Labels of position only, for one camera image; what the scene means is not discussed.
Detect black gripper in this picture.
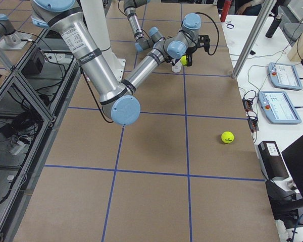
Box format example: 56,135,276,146
185,46,196,67

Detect tennis ball with Roland Garros print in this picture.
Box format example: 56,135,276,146
180,55,188,66

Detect Wilson tennis ball can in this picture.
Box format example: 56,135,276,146
171,58,182,73

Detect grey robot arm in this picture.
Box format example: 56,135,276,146
31,1,201,126
123,0,165,52

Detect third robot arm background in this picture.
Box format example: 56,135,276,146
0,14,32,51

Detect red water bottle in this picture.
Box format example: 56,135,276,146
220,0,232,23

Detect person in black shirt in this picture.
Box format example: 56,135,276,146
235,0,265,16

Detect orange power strip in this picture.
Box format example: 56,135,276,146
242,98,259,133

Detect black water bottle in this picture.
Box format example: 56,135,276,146
265,13,284,38

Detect blue teach pendant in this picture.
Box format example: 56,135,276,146
258,91,301,125
268,62,302,91

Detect grey office chair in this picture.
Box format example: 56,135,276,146
282,23,303,43

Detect black box with label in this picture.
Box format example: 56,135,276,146
258,141,289,180

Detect black computer monitor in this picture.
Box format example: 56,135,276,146
265,126,303,217

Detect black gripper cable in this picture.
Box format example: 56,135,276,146
193,12,220,56

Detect aluminium frame post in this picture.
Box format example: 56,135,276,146
231,0,277,79

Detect aluminium table frame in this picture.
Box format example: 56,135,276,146
0,30,80,241

